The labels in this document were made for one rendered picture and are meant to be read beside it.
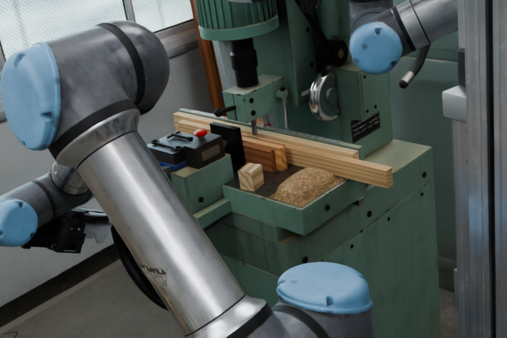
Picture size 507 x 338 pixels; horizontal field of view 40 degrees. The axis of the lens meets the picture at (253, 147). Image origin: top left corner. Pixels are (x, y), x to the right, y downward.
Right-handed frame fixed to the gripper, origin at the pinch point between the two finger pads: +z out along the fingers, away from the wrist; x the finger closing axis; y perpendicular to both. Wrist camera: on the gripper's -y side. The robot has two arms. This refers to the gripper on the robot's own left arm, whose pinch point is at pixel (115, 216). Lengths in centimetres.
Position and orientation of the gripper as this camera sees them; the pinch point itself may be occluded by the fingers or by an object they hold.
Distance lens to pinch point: 146.7
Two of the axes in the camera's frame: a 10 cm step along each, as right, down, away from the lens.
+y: -2.3, 9.7, 0.1
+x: 7.1, 1.7, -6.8
